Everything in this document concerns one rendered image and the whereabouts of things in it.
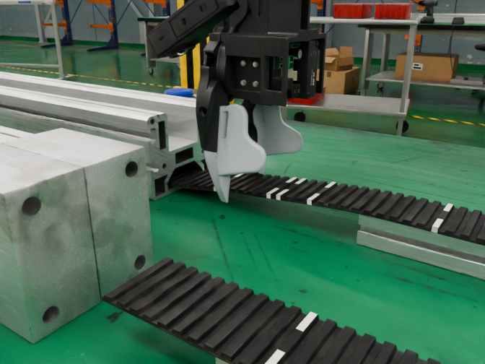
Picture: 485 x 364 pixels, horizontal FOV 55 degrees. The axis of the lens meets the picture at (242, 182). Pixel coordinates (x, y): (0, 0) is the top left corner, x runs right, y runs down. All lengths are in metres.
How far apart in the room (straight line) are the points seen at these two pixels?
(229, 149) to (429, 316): 0.21
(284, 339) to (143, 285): 0.09
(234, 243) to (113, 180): 0.13
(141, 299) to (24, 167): 0.10
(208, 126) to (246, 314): 0.20
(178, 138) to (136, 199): 0.21
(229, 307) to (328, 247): 0.15
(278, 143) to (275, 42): 0.13
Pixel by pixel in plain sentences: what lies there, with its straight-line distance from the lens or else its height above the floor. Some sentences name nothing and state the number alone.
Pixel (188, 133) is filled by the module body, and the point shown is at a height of 0.83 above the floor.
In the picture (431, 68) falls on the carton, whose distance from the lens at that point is 5.24.
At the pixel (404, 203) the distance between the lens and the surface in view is 0.39.
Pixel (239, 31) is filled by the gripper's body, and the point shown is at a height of 0.94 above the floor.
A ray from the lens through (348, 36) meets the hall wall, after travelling 8.44.
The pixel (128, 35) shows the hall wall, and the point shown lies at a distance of 11.44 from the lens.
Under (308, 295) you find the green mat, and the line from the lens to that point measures 0.33.
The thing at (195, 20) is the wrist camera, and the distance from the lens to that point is 0.43.
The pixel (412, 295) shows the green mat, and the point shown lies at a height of 0.78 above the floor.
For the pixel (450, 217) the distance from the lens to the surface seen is 0.39.
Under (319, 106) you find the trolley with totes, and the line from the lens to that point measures 3.46.
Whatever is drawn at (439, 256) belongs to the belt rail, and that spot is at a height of 0.79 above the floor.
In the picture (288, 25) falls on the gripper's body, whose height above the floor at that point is 0.95.
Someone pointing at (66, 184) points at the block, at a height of 0.87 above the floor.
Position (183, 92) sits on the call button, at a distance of 0.64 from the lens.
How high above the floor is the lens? 0.96
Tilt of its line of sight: 21 degrees down
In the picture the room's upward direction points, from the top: straight up
